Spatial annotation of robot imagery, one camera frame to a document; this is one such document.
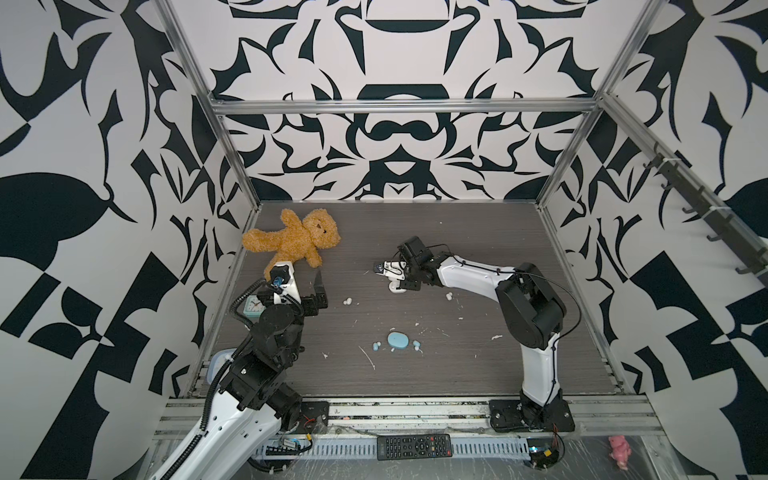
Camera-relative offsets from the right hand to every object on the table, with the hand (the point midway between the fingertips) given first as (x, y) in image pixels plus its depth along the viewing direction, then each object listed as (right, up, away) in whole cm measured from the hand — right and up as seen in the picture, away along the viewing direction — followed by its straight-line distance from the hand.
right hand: (401, 266), depth 97 cm
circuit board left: (-29, -41, -24) cm, 56 cm away
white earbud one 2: (+15, -9, -2) cm, 18 cm away
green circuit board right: (+32, -42, -26) cm, 59 cm away
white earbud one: (-16, -10, -3) cm, 20 cm away
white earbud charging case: (-2, -5, -3) cm, 6 cm away
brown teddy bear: (-34, +9, +3) cm, 35 cm away
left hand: (-25, +2, -28) cm, 37 cm away
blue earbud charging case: (-2, -20, -12) cm, 23 cm away
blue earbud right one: (+4, -21, -12) cm, 25 cm away
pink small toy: (+48, -39, -28) cm, 68 cm away
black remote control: (+2, -39, -27) cm, 47 cm away
